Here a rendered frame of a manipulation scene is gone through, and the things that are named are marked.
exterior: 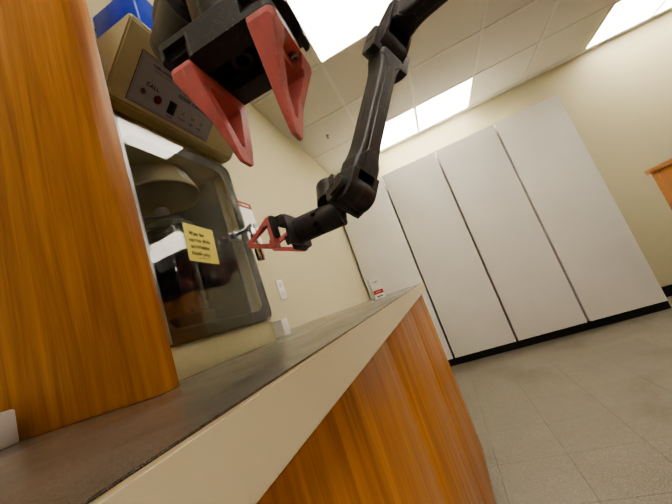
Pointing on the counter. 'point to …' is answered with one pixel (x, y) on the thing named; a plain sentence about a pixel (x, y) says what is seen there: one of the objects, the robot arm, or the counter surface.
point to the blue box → (122, 14)
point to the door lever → (250, 237)
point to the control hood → (113, 60)
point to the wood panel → (69, 233)
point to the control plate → (150, 70)
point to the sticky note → (200, 244)
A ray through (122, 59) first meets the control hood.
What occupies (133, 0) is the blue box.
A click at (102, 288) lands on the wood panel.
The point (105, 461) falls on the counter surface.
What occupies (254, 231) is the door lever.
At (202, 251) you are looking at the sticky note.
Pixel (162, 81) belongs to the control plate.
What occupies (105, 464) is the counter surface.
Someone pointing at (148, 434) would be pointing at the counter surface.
